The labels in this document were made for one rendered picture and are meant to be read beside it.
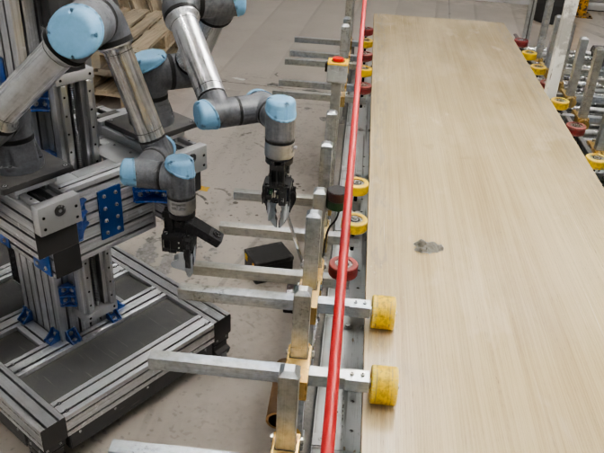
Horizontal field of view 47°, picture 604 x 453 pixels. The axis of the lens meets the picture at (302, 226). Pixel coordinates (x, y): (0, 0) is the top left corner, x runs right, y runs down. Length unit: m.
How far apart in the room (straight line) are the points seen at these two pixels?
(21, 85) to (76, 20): 0.25
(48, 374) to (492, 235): 1.59
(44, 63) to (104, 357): 1.25
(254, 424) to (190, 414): 0.25
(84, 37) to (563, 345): 1.33
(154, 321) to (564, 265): 1.56
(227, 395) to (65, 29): 1.60
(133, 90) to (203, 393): 1.35
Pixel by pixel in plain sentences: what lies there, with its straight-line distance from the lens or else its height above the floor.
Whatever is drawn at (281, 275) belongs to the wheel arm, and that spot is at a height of 0.86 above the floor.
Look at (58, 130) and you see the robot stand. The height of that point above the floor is 1.08.
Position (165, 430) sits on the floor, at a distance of 2.70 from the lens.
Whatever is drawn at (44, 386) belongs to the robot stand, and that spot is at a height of 0.21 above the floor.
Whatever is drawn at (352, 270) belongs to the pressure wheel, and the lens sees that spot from 1.90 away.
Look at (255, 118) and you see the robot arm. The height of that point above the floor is 1.29.
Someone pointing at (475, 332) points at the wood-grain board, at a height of 0.90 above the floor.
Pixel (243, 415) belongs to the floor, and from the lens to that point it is 2.74.
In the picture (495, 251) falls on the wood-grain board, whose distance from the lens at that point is 2.09.
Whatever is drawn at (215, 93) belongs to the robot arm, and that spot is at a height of 1.35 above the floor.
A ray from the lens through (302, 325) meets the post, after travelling 1.45.
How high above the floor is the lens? 1.96
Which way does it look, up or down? 30 degrees down
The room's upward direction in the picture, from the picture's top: 3 degrees clockwise
